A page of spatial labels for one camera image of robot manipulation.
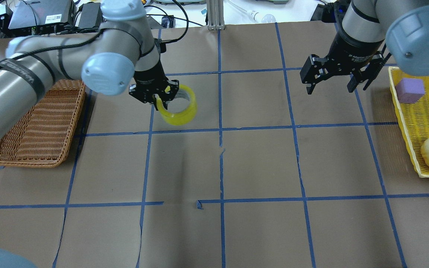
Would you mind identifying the purple foam block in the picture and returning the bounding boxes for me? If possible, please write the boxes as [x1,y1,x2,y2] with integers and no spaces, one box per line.
[395,78,425,104]

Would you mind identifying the black power adapter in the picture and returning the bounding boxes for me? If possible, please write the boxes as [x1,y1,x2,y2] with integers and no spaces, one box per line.
[76,2,102,29]

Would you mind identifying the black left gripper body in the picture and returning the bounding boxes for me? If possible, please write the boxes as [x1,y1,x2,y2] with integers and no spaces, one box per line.
[133,61,168,98]

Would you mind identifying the aluminium frame post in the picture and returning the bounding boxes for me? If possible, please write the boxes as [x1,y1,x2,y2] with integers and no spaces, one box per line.
[206,0,225,31]

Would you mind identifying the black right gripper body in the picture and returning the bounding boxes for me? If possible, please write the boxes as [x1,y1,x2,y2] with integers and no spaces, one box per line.
[327,32,384,76]

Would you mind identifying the black phone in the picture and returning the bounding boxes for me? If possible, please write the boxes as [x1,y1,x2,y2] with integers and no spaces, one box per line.
[310,4,328,21]

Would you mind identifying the yellow tape roll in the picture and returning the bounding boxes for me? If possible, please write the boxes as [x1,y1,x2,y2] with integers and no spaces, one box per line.
[155,84,198,126]

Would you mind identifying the white light bulb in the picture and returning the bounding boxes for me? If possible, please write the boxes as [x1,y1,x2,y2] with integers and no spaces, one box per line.
[248,10,276,23]

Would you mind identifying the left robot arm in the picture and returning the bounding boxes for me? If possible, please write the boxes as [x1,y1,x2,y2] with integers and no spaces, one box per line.
[0,0,181,139]

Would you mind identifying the yellow plastic basket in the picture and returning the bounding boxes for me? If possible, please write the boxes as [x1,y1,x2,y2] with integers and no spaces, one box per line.
[388,66,429,178]

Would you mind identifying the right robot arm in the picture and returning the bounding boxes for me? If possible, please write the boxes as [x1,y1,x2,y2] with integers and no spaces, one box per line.
[300,0,429,95]

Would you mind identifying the black computer box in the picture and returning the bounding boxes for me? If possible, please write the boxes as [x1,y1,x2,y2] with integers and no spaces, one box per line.
[8,0,76,33]

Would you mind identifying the brown wicker basket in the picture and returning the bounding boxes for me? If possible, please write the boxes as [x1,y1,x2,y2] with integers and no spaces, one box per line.
[0,80,86,168]

